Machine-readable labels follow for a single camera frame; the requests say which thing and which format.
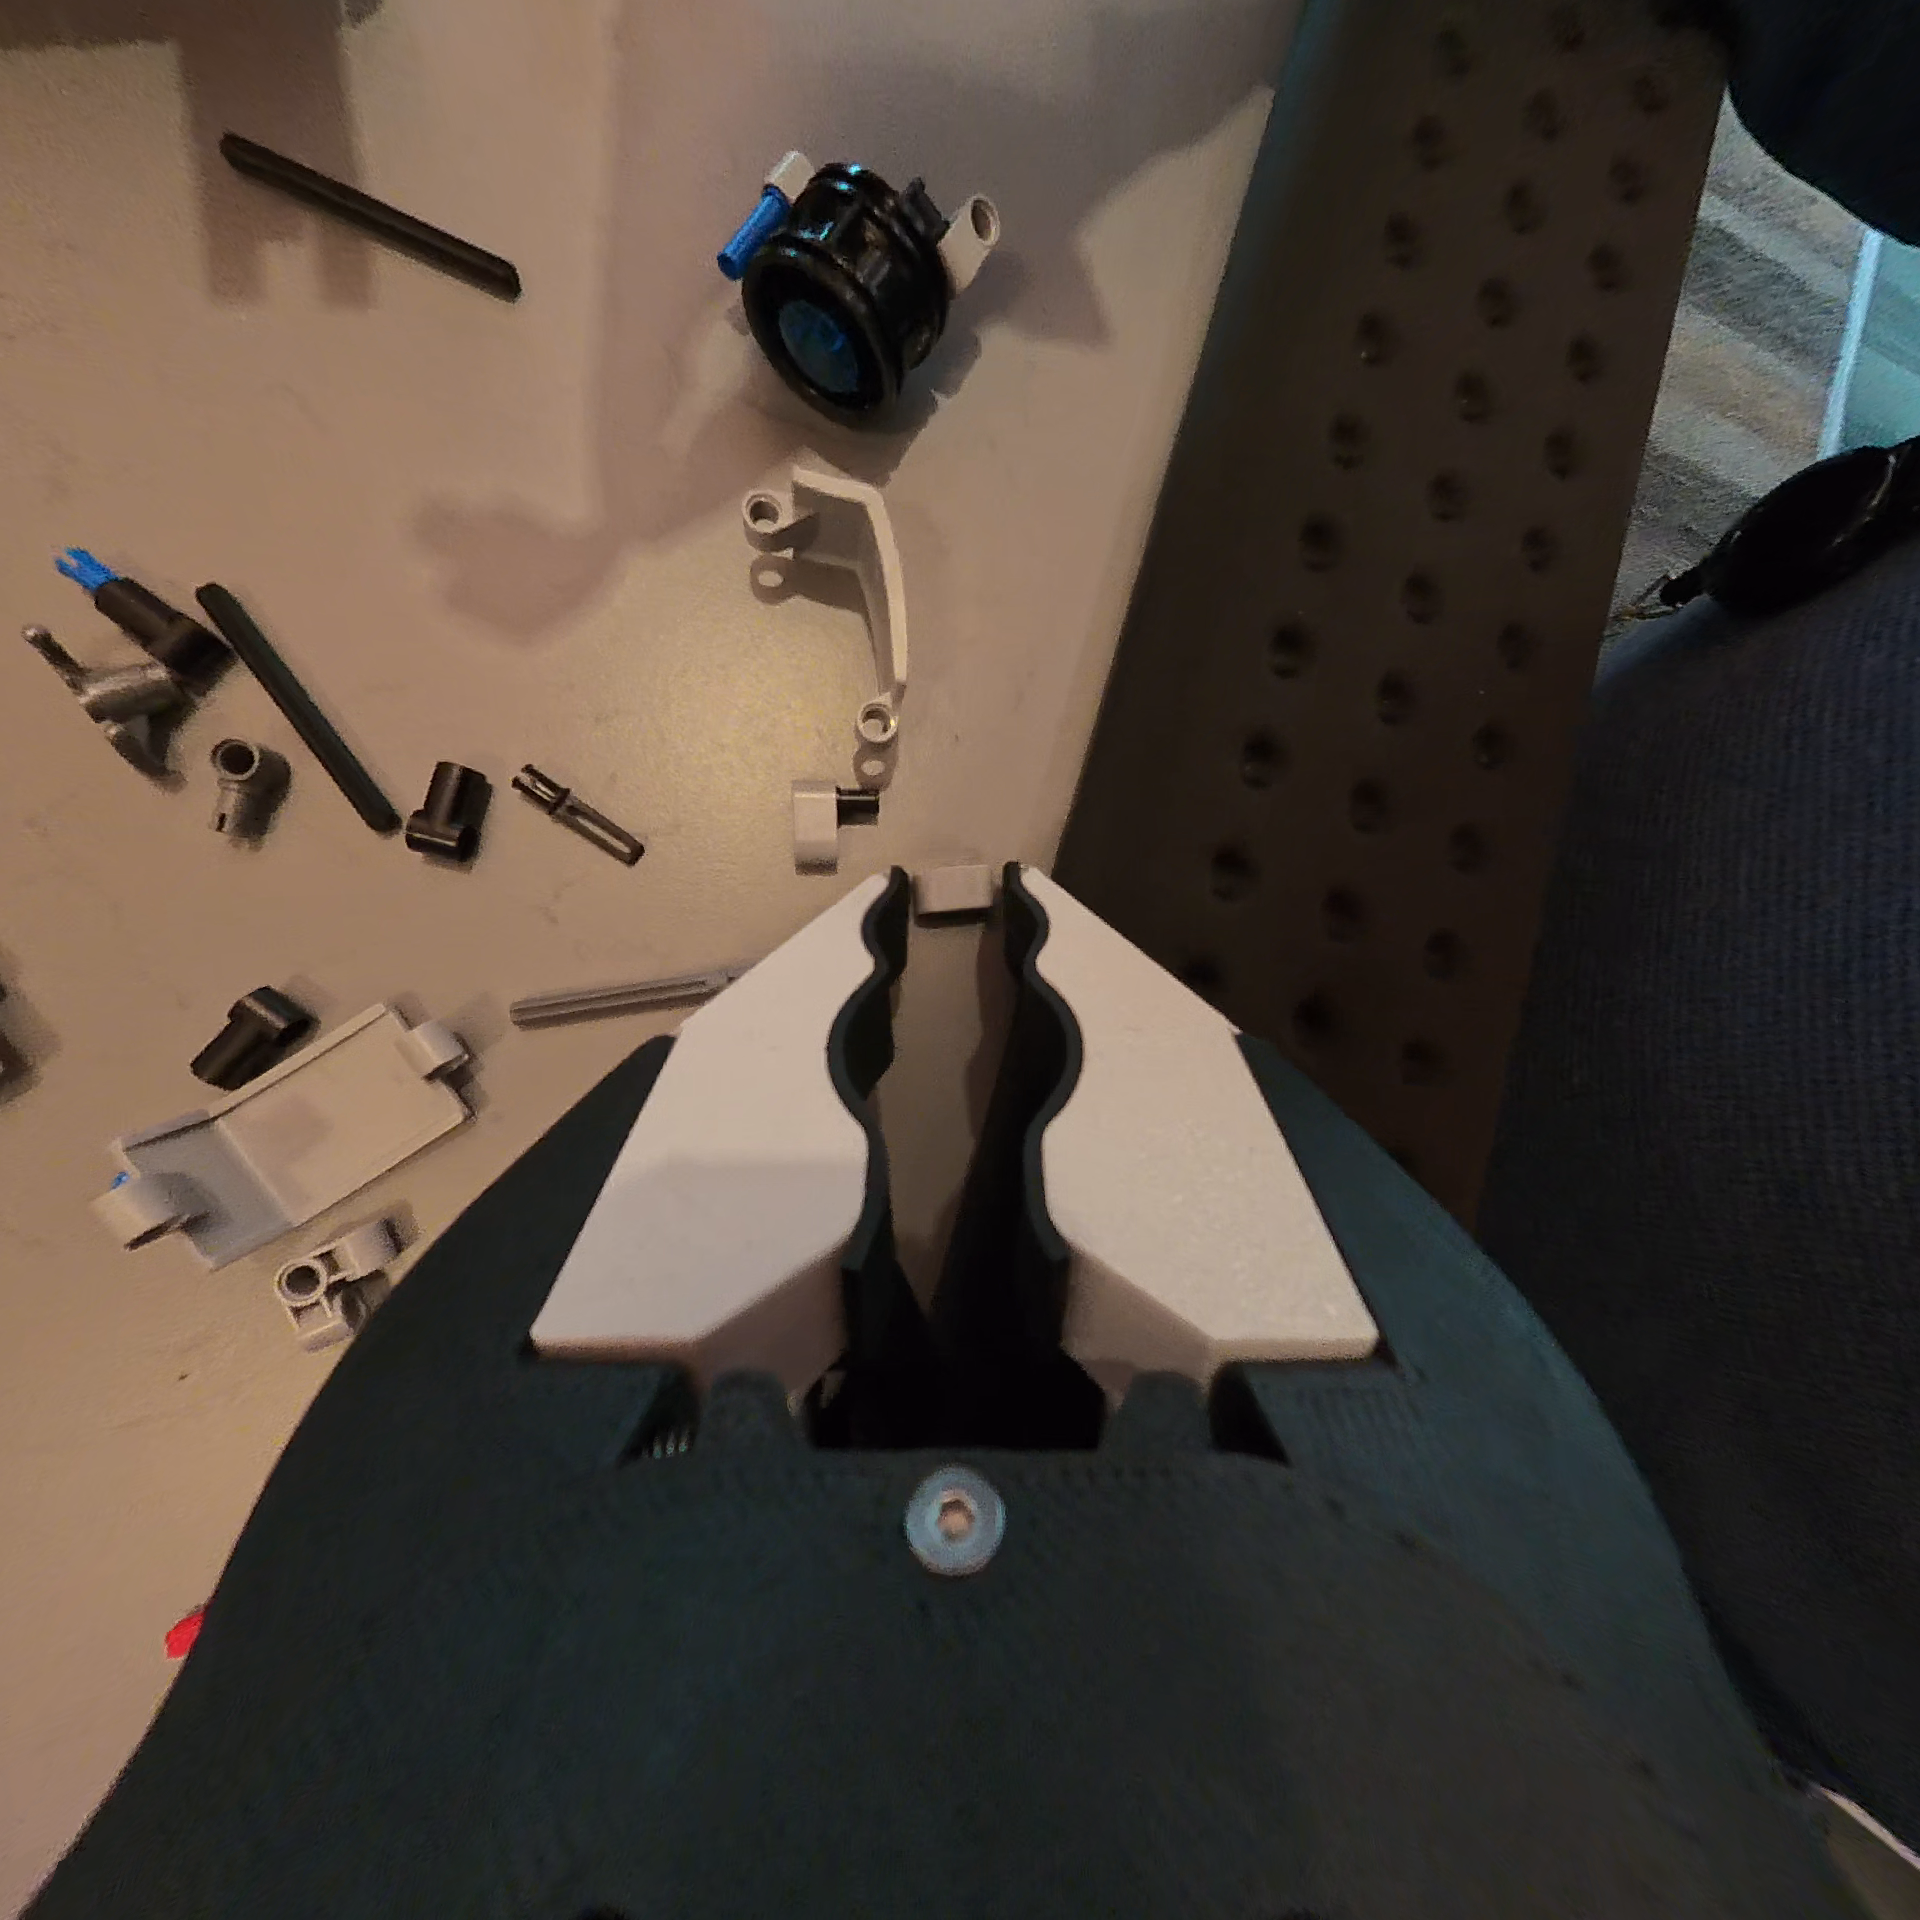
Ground grey double connector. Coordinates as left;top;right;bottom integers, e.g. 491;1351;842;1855
274;1211;409;1345

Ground long black axle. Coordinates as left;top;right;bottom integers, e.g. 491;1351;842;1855
195;584;406;835
217;133;523;302

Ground black belt pouch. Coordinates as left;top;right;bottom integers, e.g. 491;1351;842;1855
1620;442;1920;617

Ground person's clothed body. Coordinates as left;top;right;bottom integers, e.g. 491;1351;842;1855
1478;555;1920;1801

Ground flat grey panel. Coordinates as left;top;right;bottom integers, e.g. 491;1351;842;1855
94;1002;481;1270

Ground small black pin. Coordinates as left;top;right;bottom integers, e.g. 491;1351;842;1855
512;766;647;866

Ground light grey connector black pin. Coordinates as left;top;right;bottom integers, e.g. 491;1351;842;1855
791;779;881;874

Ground small grey pin connector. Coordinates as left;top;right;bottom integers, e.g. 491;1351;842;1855
209;738;291;839

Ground white curved panel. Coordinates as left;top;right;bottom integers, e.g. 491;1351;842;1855
744;465;910;752

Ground dark grey axle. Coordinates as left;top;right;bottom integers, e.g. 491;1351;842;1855
510;967;753;1030

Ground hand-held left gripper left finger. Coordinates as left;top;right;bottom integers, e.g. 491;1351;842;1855
529;866;921;1391

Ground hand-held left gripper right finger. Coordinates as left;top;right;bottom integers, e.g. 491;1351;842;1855
937;862;1383;1421

